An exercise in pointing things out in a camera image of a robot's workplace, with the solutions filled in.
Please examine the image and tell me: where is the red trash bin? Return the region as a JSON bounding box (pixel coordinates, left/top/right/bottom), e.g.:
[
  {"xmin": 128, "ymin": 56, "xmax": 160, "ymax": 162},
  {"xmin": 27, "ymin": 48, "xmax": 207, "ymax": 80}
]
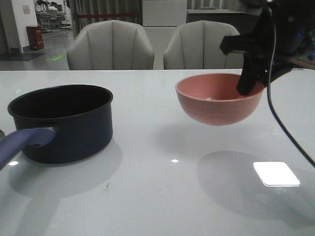
[{"xmin": 26, "ymin": 26, "xmax": 44, "ymax": 50}]

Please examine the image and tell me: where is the glass lid with blue knob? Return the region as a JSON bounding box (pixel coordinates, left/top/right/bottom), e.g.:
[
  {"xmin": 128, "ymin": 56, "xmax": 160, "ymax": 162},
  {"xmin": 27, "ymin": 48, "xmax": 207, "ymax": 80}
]
[{"xmin": 0, "ymin": 130, "xmax": 5, "ymax": 140}]

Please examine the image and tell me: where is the left grey upholstered chair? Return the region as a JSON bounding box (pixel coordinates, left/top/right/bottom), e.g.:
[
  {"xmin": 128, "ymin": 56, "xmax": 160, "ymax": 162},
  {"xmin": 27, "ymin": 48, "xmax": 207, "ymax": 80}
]
[{"xmin": 67, "ymin": 20, "xmax": 155, "ymax": 70}]

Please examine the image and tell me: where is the white cabinet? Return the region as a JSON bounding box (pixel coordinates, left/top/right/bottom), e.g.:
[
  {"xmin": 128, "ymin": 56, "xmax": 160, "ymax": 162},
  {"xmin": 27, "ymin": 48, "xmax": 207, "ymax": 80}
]
[{"xmin": 142, "ymin": 0, "xmax": 187, "ymax": 27}]

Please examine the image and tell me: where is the grey upholstered chair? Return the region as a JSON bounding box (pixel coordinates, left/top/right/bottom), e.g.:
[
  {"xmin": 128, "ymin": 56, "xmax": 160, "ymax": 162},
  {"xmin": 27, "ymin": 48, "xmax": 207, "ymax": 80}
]
[
  {"xmin": 163, "ymin": 20, "xmax": 243, "ymax": 70},
  {"xmin": 67, "ymin": 20, "xmax": 155, "ymax": 70}
]

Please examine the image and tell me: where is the black cable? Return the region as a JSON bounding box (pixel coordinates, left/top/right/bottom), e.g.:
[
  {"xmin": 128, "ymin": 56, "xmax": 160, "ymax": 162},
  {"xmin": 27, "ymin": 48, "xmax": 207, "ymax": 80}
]
[{"xmin": 267, "ymin": 7, "xmax": 315, "ymax": 169}]

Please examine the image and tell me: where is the pink plastic bowl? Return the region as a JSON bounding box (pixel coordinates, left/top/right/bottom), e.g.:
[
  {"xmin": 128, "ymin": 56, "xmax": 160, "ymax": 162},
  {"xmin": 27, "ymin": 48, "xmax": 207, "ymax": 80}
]
[{"xmin": 175, "ymin": 73, "xmax": 264, "ymax": 126}]

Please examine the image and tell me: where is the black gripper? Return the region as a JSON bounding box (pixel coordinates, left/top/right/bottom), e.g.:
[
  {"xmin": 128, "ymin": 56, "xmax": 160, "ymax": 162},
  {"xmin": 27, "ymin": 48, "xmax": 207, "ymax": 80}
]
[{"xmin": 220, "ymin": 0, "xmax": 315, "ymax": 95}]

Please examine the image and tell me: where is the dark blue saucepan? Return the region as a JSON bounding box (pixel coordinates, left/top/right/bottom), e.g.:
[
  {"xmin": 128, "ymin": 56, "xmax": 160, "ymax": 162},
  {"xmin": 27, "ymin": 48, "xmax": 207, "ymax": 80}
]
[{"xmin": 0, "ymin": 85, "xmax": 113, "ymax": 168}]

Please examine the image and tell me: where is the right grey upholstered chair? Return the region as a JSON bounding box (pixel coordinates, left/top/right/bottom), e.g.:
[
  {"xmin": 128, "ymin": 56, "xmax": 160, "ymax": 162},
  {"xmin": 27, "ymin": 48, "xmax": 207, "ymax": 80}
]
[{"xmin": 163, "ymin": 20, "xmax": 243, "ymax": 70}]

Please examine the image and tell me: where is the dark counter with white top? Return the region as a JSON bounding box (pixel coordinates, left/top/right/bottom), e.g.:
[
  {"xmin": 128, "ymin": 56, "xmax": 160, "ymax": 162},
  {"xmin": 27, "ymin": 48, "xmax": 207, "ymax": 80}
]
[{"xmin": 186, "ymin": 9, "xmax": 259, "ymax": 34}]

